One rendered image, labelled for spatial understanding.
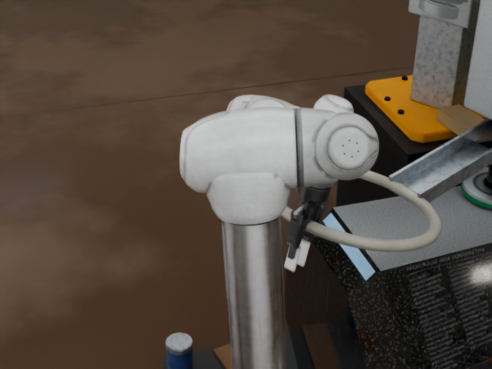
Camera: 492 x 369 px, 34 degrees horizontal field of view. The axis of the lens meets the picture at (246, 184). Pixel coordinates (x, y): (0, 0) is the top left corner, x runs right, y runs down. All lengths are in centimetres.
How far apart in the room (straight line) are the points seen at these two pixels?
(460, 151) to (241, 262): 130
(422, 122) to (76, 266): 164
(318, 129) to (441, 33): 196
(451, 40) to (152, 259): 161
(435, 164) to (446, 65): 82
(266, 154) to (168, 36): 475
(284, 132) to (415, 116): 199
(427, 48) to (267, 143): 203
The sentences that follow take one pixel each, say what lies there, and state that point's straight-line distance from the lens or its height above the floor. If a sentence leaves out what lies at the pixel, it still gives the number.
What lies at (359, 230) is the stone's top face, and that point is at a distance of 247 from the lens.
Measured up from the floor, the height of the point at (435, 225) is 105.
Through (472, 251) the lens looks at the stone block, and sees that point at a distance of 247.
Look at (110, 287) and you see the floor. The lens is 357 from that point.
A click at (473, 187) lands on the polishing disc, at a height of 86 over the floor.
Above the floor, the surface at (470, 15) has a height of 121.
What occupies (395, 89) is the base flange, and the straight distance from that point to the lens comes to 344.
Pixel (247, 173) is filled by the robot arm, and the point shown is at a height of 159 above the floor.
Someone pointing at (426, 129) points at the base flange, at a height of 78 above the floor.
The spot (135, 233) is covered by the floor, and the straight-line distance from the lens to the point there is 387.
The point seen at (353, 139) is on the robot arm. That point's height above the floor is 166.
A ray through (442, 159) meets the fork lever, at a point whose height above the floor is 102.
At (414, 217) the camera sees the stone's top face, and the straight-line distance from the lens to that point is 256.
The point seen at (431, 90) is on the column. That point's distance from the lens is 329.
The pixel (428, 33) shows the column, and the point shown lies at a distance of 322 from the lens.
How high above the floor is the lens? 226
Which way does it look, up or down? 33 degrees down
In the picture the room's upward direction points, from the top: straight up
